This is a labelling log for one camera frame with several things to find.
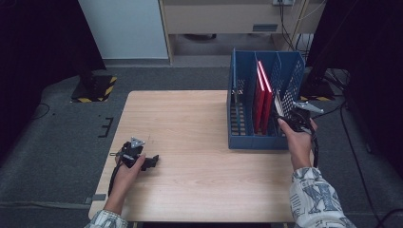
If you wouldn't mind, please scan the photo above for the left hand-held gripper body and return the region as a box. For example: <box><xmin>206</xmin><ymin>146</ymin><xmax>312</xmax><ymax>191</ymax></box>
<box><xmin>116</xmin><ymin>136</ymin><xmax>146</xmax><ymax>169</ymax></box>

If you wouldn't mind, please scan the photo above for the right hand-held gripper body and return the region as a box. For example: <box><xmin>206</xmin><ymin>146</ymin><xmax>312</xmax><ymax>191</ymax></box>
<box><xmin>283</xmin><ymin>100</ymin><xmax>325</xmax><ymax>134</ymax></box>

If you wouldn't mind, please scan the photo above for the red hardcover book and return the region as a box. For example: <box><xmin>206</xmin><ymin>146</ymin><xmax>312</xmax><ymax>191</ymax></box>
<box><xmin>252</xmin><ymin>62</ymin><xmax>265</xmax><ymax>135</ymax></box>
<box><xmin>257</xmin><ymin>60</ymin><xmax>274</xmax><ymax>136</ymax></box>

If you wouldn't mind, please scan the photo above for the blue plastic file rack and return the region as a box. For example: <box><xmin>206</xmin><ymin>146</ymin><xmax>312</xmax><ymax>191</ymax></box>
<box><xmin>226</xmin><ymin>47</ymin><xmax>306</xmax><ymax>151</ymax></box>

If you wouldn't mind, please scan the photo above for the dark blue picture book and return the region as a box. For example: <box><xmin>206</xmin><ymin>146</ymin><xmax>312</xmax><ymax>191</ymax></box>
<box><xmin>232</xmin><ymin>56</ymin><xmax>240</xmax><ymax>134</ymax></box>

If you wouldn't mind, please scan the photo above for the person's right hand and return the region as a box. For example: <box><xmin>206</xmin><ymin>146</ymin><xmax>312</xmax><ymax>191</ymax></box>
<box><xmin>278</xmin><ymin>119</ymin><xmax>318</xmax><ymax>164</ymax></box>

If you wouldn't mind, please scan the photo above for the person's left hand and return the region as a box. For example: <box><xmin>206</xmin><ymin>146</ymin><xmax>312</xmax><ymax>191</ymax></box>
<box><xmin>108</xmin><ymin>154</ymin><xmax>147</xmax><ymax>200</ymax></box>

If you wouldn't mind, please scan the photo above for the black stand with striped base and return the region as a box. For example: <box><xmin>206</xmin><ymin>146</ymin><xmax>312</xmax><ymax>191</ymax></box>
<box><xmin>69</xmin><ymin>56</ymin><xmax>118</xmax><ymax>104</ymax></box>
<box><xmin>298</xmin><ymin>67</ymin><xmax>336</xmax><ymax>103</ymax></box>

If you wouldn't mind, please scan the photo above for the grey tape piece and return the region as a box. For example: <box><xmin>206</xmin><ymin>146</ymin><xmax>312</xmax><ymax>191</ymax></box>
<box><xmin>84</xmin><ymin>193</ymin><xmax>107</xmax><ymax>205</ymax></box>

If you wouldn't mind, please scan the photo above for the grey label on desk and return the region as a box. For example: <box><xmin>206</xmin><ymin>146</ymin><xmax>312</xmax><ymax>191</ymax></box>
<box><xmin>252</xmin><ymin>23</ymin><xmax>278</xmax><ymax>32</ymax></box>

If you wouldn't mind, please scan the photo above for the black curtain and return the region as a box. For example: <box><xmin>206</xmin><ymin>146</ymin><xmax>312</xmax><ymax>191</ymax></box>
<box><xmin>0</xmin><ymin>0</ymin><xmax>107</xmax><ymax>161</ymax></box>
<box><xmin>305</xmin><ymin>0</ymin><xmax>403</xmax><ymax>179</ymax></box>

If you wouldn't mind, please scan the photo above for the white panel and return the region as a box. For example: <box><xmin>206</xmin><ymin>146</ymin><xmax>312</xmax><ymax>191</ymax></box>
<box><xmin>78</xmin><ymin>0</ymin><xmax>169</xmax><ymax>60</ymax></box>

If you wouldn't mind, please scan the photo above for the beige desk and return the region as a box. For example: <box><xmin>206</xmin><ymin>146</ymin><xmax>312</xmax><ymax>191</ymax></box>
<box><xmin>158</xmin><ymin>0</ymin><xmax>327</xmax><ymax>66</ymax></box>

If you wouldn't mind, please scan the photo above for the right hand-held gripper cable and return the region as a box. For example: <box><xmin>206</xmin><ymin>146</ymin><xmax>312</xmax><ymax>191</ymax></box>
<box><xmin>308</xmin><ymin>124</ymin><xmax>320</xmax><ymax>169</ymax></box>

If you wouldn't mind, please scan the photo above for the hand-held gripper cable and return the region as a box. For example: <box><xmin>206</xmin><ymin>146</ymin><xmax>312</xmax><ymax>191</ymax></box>
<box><xmin>308</xmin><ymin>124</ymin><xmax>320</xmax><ymax>169</ymax></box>
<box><xmin>107</xmin><ymin>151</ymin><xmax>125</xmax><ymax>198</ymax></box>

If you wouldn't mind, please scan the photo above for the black floor cable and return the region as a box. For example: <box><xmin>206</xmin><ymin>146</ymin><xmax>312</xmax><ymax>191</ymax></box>
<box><xmin>375</xmin><ymin>207</ymin><xmax>403</xmax><ymax>228</ymax></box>
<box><xmin>313</xmin><ymin>104</ymin><xmax>345</xmax><ymax>121</ymax></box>
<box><xmin>28</xmin><ymin>103</ymin><xmax>51</xmax><ymax>122</ymax></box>
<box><xmin>339</xmin><ymin>103</ymin><xmax>383</xmax><ymax>228</ymax></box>

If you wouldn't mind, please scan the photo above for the left hand-held gripper cable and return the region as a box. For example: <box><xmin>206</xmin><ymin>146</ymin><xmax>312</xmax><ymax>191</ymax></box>
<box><xmin>107</xmin><ymin>151</ymin><xmax>125</xmax><ymax>198</ymax></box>

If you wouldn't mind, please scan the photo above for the tangle of black cables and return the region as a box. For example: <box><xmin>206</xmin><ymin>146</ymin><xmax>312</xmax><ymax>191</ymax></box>
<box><xmin>324</xmin><ymin>67</ymin><xmax>351</xmax><ymax>94</ymax></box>

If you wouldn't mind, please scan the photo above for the black hanging cable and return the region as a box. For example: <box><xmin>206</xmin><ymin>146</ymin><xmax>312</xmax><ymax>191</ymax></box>
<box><xmin>278</xmin><ymin>0</ymin><xmax>297</xmax><ymax>51</ymax></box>

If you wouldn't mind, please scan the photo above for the yellow hanging cable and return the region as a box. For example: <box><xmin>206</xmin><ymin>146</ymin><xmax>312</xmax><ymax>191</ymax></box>
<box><xmin>289</xmin><ymin>0</ymin><xmax>311</xmax><ymax>48</ymax></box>

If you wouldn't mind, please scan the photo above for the white hanging cable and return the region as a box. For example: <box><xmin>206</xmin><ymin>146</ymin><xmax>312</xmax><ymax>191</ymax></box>
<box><xmin>302</xmin><ymin>0</ymin><xmax>327</xmax><ymax>20</ymax></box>

